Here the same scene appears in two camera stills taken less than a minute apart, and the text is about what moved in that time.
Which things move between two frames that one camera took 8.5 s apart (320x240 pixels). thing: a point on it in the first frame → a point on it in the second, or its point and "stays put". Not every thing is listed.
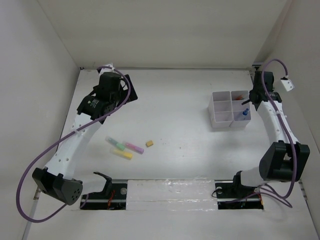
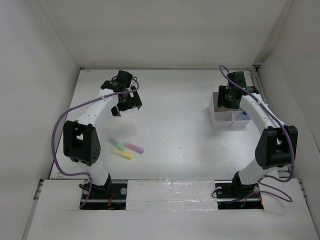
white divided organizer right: [241, 114] stays put
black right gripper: [272, 84] → [222, 101]
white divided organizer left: [220, 109] stays put
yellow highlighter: [127, 155] stays put
